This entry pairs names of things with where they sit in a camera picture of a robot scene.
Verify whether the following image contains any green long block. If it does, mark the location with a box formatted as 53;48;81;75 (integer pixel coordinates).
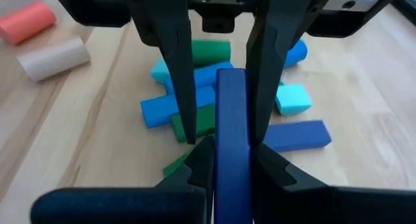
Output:
170;103;216;143
161;145;196;179

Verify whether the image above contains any natural wood cylinder block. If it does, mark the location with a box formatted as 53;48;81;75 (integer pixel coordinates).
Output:
16;37;92;82

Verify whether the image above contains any blue cylinder block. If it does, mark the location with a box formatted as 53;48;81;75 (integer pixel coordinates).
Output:
284;39;308;69

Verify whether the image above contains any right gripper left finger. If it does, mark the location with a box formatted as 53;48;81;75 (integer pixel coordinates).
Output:
30;135;216;224

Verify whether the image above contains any red-orange cylinder block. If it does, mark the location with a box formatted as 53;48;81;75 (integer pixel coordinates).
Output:
0;0;57;45

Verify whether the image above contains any indigo long block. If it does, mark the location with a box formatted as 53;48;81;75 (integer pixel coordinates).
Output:
214;68;254;224
263;119;332;153

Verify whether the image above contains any cyan small block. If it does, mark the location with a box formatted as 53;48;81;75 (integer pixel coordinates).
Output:
275;84;313;117
149;57;172;86

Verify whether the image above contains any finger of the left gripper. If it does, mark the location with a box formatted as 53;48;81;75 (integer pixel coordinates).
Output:
246;0;335;147
122;0;198;145

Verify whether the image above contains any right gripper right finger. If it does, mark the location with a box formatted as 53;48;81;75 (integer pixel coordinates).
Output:
250;142;416;224

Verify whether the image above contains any blue long block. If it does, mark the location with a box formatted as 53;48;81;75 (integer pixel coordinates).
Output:
140;85;217;129
164;61;235;95

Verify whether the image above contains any green cylinder block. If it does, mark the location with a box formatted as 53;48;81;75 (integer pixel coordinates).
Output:
190;40;232;68

